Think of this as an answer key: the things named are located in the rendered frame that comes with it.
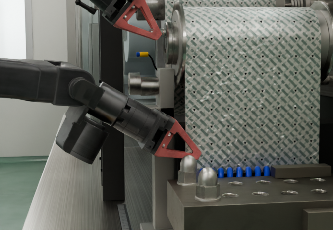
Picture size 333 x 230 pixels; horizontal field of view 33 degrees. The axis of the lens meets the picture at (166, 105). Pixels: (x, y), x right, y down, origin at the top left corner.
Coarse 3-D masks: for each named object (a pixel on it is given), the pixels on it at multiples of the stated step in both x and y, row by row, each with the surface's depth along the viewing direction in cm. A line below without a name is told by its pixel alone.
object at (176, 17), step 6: (174, 12) 99; (318, 12) 100; (174, 18) 99; (318, 18) 98; (324, 18) 98; (180, 24) 94; (324, 24) 97; (180, 30) 94; (324, 30) 97; (180, 36) 93; (324, 36) 97; (180, 42) 93; (324, 42) 97; (180, 48) 94; (324, 48) 97; (180, 54) 94; (324, 54) 97; (180, 60) 94; (324, 60) 98; (174, 66) 100; (174, 72) 100
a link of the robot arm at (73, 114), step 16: (80, 80) 84; (80, 96) 84; (96, 96) 86; (80, 112) 88; (64, 128) 90; (80, 128) 89; (96, 128) 89; (64, 144) 88; (80, 144) 89; (96, 144) 90
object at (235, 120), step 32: (192, 96) 94; (224, 96) 95; (256, 96) 95; (288, 96) 96; (192, 128) 94; (224, 128) 95; (256, 128) 96; (288, 128) 97; (224, 160) 96; (256, 160) 97; (288, 160) 97
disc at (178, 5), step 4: (176, 4) 98; (180, 4) 95; (176, 8) 98; (180, 8) 94; (172, 12) 103; (180, 12) 94; (180, 16) 94; (184, 16) 93; (180, 20) 94; (184, 20) 92; (184, 24) 92; (184, 28) 92; (184, 32) 92; (184, 36) 92; (184, 40) 92; (184, 44) 92; (184, 48) 92; (184, 52) 92; (184, 56) 92; (184, 60) 93; (180, 64) 95; (184, 64) 93; (180, 68) 95; (184, 68) 94; (180, 72) 95; (176, 76) 99; (180, 76) 95; (176, 80) 100; (180, 80) 96; (176, 84) 100
